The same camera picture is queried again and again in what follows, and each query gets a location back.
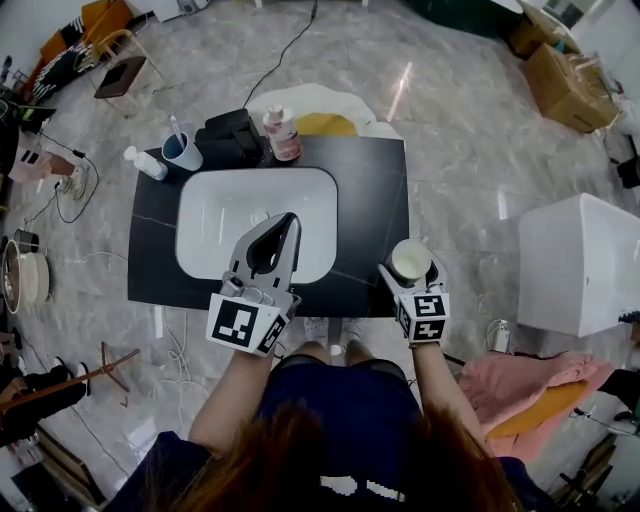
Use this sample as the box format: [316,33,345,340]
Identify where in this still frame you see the small cardboard box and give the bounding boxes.
[508,4,569,59]

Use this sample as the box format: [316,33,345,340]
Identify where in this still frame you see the person's right leg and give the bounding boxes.
[344,339,375,366]

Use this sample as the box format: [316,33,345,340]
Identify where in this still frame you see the white cup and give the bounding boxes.
[389,238,432,289]

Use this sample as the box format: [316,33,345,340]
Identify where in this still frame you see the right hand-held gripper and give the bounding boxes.
[378,252,452,347]

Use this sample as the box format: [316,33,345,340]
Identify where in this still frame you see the black floor cable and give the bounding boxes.
[24,130,101,225]

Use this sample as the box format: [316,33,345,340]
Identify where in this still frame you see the green bathtub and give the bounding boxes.
[404,0,526,39]

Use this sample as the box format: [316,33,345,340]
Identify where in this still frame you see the person's navy dress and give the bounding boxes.
[107,349,556,512]

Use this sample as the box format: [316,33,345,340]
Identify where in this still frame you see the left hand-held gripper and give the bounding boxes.
[205,212,303,358]

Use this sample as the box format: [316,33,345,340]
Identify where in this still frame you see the black power cable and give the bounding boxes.
[242,0,320,110]

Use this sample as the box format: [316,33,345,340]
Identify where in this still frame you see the white bottle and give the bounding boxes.
[122,145,169,182]

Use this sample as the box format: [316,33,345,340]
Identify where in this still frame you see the person's leg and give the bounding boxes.
[297,340,332,364]
[344,339,375,366]

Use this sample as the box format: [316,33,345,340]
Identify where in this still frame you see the pink blanket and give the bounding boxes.
[457,349,616,462]

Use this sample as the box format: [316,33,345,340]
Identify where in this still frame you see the person's right forearm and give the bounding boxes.
[410,342,487,447]

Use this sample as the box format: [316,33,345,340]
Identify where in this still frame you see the person's left shoe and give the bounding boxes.
[303,316,331,347]

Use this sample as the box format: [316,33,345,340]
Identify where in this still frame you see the white box cabinet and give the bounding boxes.
[517,192,640,339]

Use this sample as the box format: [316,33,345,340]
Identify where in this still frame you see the metal pot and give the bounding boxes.
[0,238,25,315]

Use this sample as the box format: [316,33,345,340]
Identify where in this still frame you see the wooden coat rack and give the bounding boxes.
[0,342,142,417]

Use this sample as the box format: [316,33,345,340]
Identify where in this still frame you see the pink box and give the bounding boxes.
[9,147,76,184]

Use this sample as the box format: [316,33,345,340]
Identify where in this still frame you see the person's left forearm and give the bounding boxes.
[188,348,281,459]

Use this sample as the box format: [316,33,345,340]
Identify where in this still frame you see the white floor cable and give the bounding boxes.
[148,304,202,402]

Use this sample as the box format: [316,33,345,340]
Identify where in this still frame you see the blue cup with toothbrush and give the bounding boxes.
[161,130,204,173]

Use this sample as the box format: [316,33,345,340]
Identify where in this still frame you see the clear slippers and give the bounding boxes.
[58,164,92,202]

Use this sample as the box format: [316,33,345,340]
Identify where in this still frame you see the white sink basin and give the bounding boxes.
[174,167,340,285]

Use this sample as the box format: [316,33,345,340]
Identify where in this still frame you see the black and white striped cloth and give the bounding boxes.
[29,14,101,104]

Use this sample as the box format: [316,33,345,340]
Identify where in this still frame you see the white round basin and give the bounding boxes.
[22,252,52,305]

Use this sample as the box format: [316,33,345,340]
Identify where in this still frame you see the white and yellow rug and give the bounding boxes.
[247,82,401,141]

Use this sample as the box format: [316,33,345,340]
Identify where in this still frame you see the pink-labelled clear bottle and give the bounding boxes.
[262,103,303,162]

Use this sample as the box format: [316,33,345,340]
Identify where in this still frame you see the person's left leg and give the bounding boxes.
[297,340,332,364]

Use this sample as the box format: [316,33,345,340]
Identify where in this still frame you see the large cardboard box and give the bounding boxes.
[522,42,622,134]

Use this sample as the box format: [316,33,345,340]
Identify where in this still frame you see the wooden chair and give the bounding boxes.
[93,28,167,107]

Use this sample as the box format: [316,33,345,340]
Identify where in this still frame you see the yellow cloth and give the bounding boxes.
[487,382,592,442]

